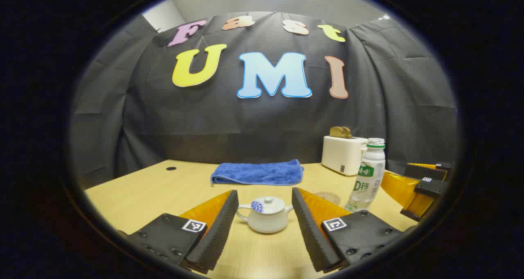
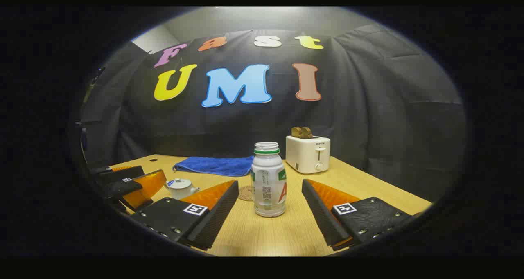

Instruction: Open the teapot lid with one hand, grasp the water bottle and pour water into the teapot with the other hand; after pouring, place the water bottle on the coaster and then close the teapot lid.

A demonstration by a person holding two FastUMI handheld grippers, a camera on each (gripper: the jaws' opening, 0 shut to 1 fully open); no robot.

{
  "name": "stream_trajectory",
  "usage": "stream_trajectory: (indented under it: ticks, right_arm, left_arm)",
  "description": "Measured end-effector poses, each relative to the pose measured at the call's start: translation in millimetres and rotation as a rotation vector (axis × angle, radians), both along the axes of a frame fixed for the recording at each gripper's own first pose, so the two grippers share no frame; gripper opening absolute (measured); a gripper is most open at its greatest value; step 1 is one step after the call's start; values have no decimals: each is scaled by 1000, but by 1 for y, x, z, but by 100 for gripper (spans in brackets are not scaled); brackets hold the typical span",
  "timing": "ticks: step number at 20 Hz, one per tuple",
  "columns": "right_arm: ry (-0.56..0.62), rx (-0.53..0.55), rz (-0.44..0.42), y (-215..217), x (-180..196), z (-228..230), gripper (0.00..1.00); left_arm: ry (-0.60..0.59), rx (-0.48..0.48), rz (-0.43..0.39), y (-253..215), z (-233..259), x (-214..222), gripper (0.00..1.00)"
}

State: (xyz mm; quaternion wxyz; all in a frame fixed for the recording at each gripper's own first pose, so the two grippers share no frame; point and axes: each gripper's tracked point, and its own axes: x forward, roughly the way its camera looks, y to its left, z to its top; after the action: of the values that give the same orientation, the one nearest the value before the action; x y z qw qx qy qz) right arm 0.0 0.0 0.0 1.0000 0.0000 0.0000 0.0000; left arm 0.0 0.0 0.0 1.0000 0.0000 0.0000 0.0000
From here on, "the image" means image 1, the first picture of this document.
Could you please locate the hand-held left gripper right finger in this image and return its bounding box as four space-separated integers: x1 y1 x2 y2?
291 187 405 273

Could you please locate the black backdrop cloth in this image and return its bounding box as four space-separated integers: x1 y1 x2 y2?
70 11 459 189

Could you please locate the round wooden coaster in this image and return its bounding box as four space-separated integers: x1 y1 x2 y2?
314 191 341 207

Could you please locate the white ceramic teacup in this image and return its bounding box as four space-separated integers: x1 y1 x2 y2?
236 201 294 234

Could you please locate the blue towel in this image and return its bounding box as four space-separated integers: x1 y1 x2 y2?
210 159 305 187

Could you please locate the white plastic water bottle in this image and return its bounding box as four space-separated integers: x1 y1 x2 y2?
345 138 386 213

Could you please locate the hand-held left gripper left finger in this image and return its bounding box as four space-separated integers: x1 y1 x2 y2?
123 190 239 274

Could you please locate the white toaster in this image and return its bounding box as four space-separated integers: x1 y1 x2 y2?
321 135 368 176

